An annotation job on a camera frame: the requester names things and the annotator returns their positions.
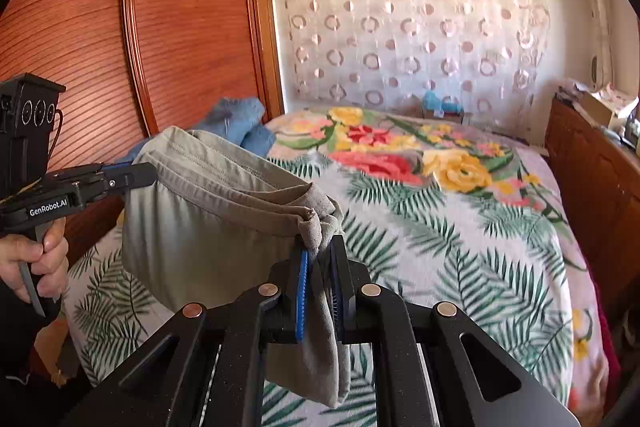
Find wooden cabinet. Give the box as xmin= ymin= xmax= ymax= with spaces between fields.
xmin=542 ymin=97 xmax=640 ymax=308

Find teal plush item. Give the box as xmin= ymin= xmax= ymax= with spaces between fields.
xmin=422 ymin=91 xmax=463 ymax=115

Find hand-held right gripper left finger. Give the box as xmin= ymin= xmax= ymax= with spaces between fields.
xmin=60 ymin=249 xmax=311 ymax=427

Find blue jeans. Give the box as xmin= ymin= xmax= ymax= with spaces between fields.
xmin=192 ymin=97 xmax=276 ymax=158

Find wooden wardrobe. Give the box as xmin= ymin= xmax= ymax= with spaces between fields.
xmin=0 ymin=0 xmax=286 ymax=258

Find circle pattern sheer curtain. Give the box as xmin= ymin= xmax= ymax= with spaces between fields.
xmin=270 ymin=0 xmax=551 ymax=145

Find grey-green pants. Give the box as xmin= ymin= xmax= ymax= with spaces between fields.
xmin=121 ymin=125 xmax=353 ymax=409

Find leaf print blanket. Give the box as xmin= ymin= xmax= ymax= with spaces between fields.
xmin=62 ymin=152 xmax=576 ymax=427

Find red cloth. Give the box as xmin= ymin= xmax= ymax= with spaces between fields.
xmin=592 ymin=307 xmax=621 ymax=388

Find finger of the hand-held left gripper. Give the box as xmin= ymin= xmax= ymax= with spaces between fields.
xmin=77 ymin=163 xmax=158 ymax=204
xmin=47 ymin=162 xmax=135 ymax=182

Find floral blanket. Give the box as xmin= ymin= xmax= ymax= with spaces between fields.
xmin=117 ymin=107 xmax=611 ymax=418

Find white lace curtain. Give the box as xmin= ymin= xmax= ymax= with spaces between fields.
xmin=570 ymin=0 xmax=618 ymax=90

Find cardboard box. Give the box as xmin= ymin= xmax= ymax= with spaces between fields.
xmin=580 ymin=92 xmax=616 ymax=128

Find person's left hand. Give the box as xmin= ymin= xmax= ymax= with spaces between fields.
xmin=0 ymin=217 xmax=70 ymax=305

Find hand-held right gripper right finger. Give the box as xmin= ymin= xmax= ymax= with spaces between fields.
xmin=325 ymin=234 xmax=576 ymax=427

